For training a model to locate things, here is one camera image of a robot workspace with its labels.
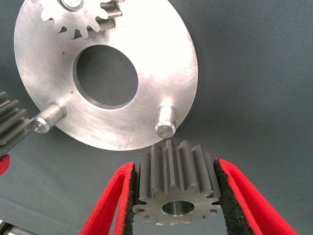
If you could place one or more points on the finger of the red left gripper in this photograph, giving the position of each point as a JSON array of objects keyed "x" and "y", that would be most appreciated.
[{"x": 4, "y": 164}]

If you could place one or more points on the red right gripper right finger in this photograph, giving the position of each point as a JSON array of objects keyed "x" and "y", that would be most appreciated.
[{"x": 254, "y": 213}]

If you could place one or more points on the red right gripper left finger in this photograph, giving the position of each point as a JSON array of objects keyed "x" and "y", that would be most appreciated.
[{"x": 105, "y": 210}]

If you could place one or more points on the small steel planetary gear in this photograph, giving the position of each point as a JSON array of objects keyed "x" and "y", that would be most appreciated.
[
  {"x": 73, "y": 22},
  {"x": 12, "y": 117},
  {"x": 178, "y": 171}
]

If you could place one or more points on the round metal carrier plate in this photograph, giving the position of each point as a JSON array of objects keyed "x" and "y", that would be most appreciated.
[{"x": 159, "y": 73}]

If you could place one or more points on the dark grey table cloth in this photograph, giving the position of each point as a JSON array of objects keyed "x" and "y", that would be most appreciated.
[{"x": 244, "y": 73}]

